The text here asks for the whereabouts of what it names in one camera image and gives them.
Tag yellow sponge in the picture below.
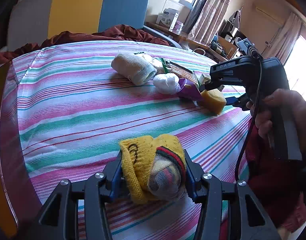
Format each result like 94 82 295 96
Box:
199 89 227 115

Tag green paper box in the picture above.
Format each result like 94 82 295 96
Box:
198 73 211 85

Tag purple snack packet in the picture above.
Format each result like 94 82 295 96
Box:
177 78 203 101

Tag cracker packet green edges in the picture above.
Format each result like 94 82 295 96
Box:
160 58 199 87

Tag white plastic bag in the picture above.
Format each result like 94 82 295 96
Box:
153 73 180 95

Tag yellow knitted sock bundle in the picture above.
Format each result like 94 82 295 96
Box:
119 134 186 204

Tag right hand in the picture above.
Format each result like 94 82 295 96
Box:
255 89 306 155

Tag wooden desk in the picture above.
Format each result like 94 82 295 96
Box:
145 22 242 62

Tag pink floral curtain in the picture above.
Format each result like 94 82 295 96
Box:
188 0 231 45

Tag white carton on desk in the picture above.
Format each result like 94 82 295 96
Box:
156 8 179 30

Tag striped bed sheet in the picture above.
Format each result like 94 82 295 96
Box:
8 40 254 240

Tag white rolled sock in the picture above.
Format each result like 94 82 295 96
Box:
111 53 157 86

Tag dark red blanket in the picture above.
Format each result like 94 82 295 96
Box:
0 24 169 64

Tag yellow blue grey chair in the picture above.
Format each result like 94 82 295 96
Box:
7 0 181 50

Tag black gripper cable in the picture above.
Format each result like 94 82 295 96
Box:
234 55 264 182

